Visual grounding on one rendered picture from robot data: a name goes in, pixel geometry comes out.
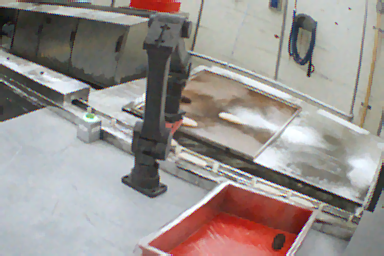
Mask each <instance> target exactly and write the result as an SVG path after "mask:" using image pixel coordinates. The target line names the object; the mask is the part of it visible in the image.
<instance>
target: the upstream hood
mask: <svg viewBox="0 0 384 256"><path fill-rule="evenodd" d="M0 74H3V75H4V76H7V77H8V78H10V79H12V80H13V81H15V82H17V83H20V84H21V85H23V86H24V87H27V88H28V89H30V90H31V91H34V92H35V93H37V94H39V95H41V96H43V97H46V98H47V99H48V100H51V101H52V102H53V103H57V104H58V105H59V106H62V107H64V106H67V105H70V104H71V101H72V100H75V99H82V101H85V102H87V103H88V97H89V91H90V87H91V85H90V86H88V85H87V84H85V83H81V82H80V81H76V80H75V79H72V78H70V77H66V76H65V75H62V74H60V73H57V72H56V71H55V72H54V71H53V70H50V69H47V68H45V67H42V66H39V65H37V64H34V63H31V62H29V61H28V60H27V61H26V60H25V59H24V60H23V59H21V58H20V57H19V58H18V57H16V56H14V55H12V54H9V53H7V52H5V51H4V52H3V50H2V51H1V50H0Z"/></svg>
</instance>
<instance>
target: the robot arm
mask: <svg viewBox="0 0 384 256"><path fill-rule="evenodd" d="M147 24H148V33H147V35H146V37H145V39H144V42H143V49H144V50H145V49H146V53H147V61H148V72H147V74H146V92H145V106H144V111H143V122H142V121H139V120H137V121H136V123H135V125H134V128H133V136H132V140H131V146H130V147H131V151H132V152H134V153H135V156H134V160H135V165H134V168H132V169H131V171H130V173H129V174H127V175H125V176H122V177H121V183H122V184H124V185H126V186H128V187H130V188H131V189H133V190H135V191H137V192H139V193H141V194H143V195H144V196H146V197H148V198H151V199H153V198H155V197H157V196H158V195H161V194H163V193H165V192H167V190H168V186H167V185H165V184H163V183H161V182H160V177H161V176H160V175H159V173H158V167H159V163H157V162H156V160H159V161H166V160H167V158H168V155H169V151H170V147H171V143H172V135H173V133H174V132H175V131H176V129H177V128H178V127H179V126H180V125H181V123H182V122H183V120H184V117H182V115H185V114H186V111H185V110H183V109H180V103H181V98H182V93H183V89H184V88H185V87H186V85H187V84H188V82H189V77H190V75H191V70H192V64H193V63H192V62H191V56H190V55H189V54H188V53H187V51H186V49H185V44H184V38H185V39H189V38H190V35H191V31H192V29H193V24H192V21H190V20H187V16H179V15H174V14H166V13H157V14H156V15H150V17H149V20H148V23H147ZM168 76H170V77H169V78H168ZM173 123H176V124H175V126H174V127H173V129H171V127H172V126H173Z"/></svg>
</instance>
